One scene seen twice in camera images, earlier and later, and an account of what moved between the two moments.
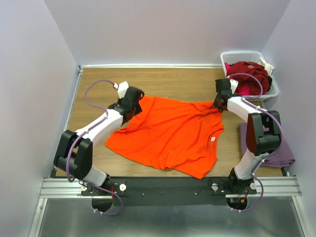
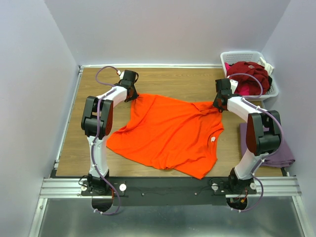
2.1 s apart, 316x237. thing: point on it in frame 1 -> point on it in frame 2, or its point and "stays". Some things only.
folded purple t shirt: [282, 158] stays
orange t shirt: [167, 134] stays
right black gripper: [215, 103] stays
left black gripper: [138, 109] -> [134, 96]
